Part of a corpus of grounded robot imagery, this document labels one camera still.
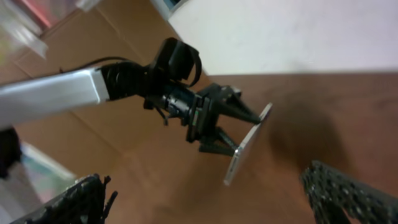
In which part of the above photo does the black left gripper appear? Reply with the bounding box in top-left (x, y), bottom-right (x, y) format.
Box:
top-left (144, 83), bottom-right (261, 157)

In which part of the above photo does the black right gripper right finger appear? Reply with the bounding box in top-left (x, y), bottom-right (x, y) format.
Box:
top-left (300, 161), bottom-right (397, 223)

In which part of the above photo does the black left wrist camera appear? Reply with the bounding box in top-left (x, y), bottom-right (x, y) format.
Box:
top-left (149, 37), bottom-right (202, 87)

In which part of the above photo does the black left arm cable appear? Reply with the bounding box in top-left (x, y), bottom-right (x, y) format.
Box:
top-left (58, 55), bottom-right (131, 74)

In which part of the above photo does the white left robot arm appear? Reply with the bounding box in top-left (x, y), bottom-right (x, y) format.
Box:
top-left (1, 58), bottom-right (266, 156)

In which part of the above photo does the black smartphone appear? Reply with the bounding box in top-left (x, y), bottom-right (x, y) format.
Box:
top-left (223, 103), bottom-right (273, 186)

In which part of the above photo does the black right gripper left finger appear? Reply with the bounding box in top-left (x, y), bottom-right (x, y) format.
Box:
top-left (11, 174), bottom-right (118, 224)

